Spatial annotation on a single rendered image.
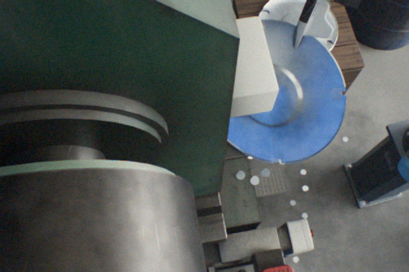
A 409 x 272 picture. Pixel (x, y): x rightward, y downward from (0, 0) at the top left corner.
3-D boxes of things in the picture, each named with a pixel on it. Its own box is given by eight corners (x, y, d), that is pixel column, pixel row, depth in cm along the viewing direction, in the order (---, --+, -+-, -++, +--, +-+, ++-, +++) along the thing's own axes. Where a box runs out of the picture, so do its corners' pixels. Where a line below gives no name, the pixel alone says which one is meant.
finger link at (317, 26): (318, 61, 68) (344, 8, 64) (285, 47, 69) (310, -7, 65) (319, 59, 71) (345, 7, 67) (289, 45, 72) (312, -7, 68)
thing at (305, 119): (352, 165, 77) (351, 167, 76) (218, 159, 92) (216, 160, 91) (339, 8, 66) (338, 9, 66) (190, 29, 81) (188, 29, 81)
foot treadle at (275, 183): (279, 168, 155) (282, 165, 151) (285, 194, 152) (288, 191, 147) (124, 195, 152) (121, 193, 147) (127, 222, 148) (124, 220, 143)
